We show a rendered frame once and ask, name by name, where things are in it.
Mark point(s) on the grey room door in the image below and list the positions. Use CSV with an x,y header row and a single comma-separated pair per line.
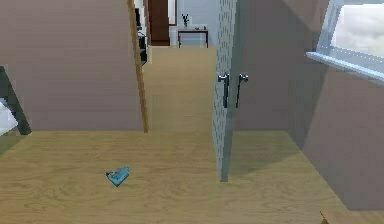
x,y
225,50

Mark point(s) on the dark wooden side table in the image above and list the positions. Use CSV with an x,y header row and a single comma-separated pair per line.
x,y
193,31

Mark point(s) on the black shelf unit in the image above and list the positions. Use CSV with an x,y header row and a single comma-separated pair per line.
x,y
141,40

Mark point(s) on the dark house plant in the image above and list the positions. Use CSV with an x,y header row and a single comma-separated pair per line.
x,y
185,20

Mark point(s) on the blue flat object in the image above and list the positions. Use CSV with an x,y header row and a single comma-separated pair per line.
x,y
118,175

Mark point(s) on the brown wooden door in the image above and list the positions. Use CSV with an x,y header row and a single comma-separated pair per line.
x,y
159,20

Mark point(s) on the white framed window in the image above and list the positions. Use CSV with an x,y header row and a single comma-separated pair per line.
x,y
353,36

